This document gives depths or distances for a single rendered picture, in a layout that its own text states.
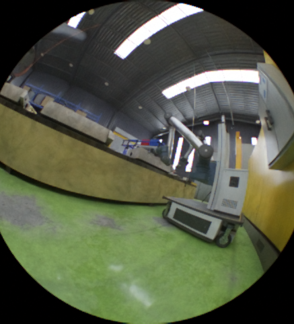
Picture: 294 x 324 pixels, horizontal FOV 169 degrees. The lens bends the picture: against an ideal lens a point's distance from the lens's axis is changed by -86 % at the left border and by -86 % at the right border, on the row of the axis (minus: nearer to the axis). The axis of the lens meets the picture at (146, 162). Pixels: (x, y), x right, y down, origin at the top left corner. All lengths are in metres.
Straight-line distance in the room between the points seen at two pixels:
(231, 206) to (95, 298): 1.34
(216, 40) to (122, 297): 9.76
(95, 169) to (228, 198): 1.65
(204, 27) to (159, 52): 4.28
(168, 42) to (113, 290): 9.94
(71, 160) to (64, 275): 1.09
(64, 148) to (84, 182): 0.48
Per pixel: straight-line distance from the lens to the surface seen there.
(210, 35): 9.18
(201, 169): 1.48
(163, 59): 9.72
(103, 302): 0.56
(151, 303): 0.60
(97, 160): 1.30
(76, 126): 1.31
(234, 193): 1.31
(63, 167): 1.28
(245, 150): 9.66
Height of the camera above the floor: 0.54
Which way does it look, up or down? 9 degrees up
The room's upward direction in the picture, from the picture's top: 17 degrees clockwise
